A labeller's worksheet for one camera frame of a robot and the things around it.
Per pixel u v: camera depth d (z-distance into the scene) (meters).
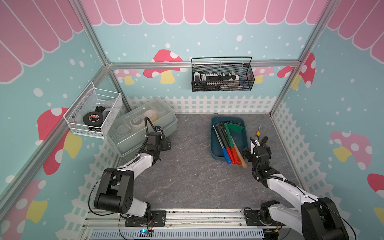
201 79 0.89
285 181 0.55
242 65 0.90
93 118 0.71
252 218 0.74
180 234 0.71
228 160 0.84
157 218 0.74
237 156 0.86
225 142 0.96
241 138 1.02
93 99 0.82
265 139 1.03
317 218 0.41
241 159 0.85
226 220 0.76
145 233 0.73
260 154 0.64
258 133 1.07
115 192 0.44
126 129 0.87
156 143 0.71
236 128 1.06
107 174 0.47
